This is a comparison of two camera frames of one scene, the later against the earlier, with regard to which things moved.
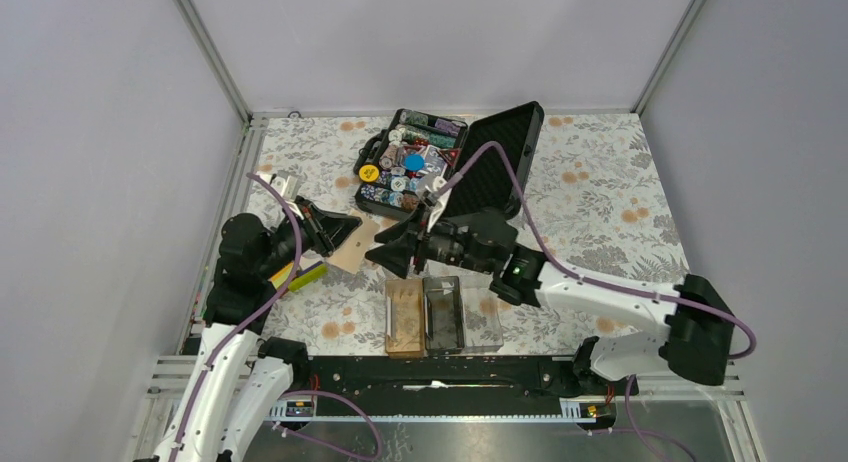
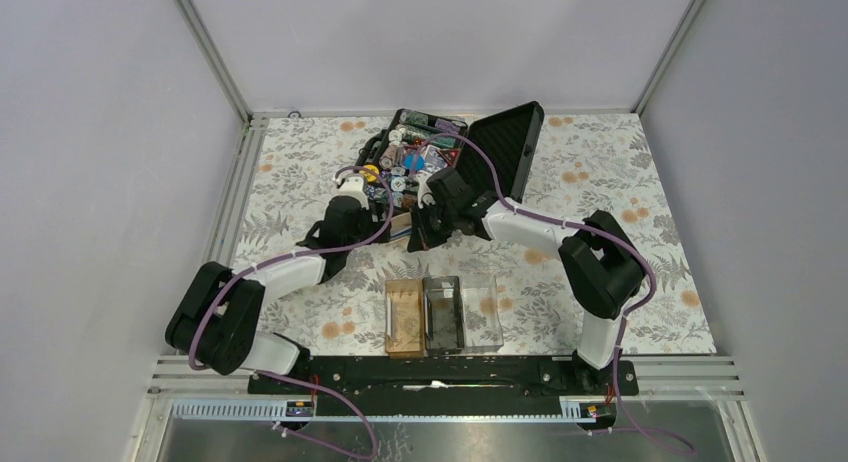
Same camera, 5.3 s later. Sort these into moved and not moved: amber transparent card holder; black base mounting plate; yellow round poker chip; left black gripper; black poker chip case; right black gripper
Moved: right black gripper; left black gripper
Not moved: amber transparent card holder; black poker chip case; yellow round poker chip; black base mounting plate
